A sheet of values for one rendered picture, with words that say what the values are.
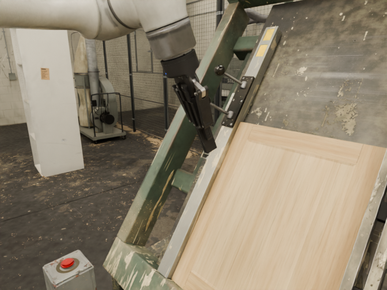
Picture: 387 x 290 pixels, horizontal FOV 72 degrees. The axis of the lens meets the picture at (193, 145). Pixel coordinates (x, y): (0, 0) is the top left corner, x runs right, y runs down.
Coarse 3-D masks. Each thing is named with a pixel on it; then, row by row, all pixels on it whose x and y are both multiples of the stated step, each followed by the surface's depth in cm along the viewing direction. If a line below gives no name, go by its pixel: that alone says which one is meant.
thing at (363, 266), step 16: (384, 160) 59; (384, 176) 58; (384, 192) 57; (368, 208) 57; (384, 208) 56; (368, 224) 56; (384, 224) 57; (368, 240) 55; (384, 240) 53; (352, 256) 55; (368, 256) 57; (384, 256) 52; (352, 272) 54; (368, 272) 56; (384, 272) 53; (352, 288) 54; (368, 288) 52
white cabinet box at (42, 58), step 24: (24, 48) 332; (48, 48) 348; (24, 72) 338; (48, 72) 354; (24, 96) 392; (48, 96) 361; (72, 96) 379; (48, 120) 367; (72, 120) 387; (48, 144) 374; (72, 144) 394; (48, 168) 381; (72, 168) 402
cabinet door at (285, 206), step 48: (240, 144) 89; (288, 144) 79; (336, 144) 71; (240, 192) 83; (288, 192) 74; (336, 192) 67; (192, 240) 86; (240, 240) 77; (288, 240) 69; (336, 240) 63; (192, 288) 79; (240, 288) 71; (288, 288) 65; (336, 288) 59
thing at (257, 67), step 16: (272, 48) 98; (256, 64) 96; (256, 80) 95; (240, 112) 92; (224, 128) 94; (224, 144) 91; (208, 160) 92; (208, 176) 89; (192, 192) 91; (208, 192) 89; (192, 208) 88; (192, 224) 87; (176, 240) 87; (176, 256) 85; (160, 272) 86
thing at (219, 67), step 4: (220, 64) 91; (216, 68) 90; (220, 68) 90; (224, 68) 91; (216, 72) 91; (220, 72) 90; (224, 72) 91; (228, 76) 92; (236, 80) 93; (240, 84) 94; (244, 84) 94; (240, 88) 95; (244, 88) 94
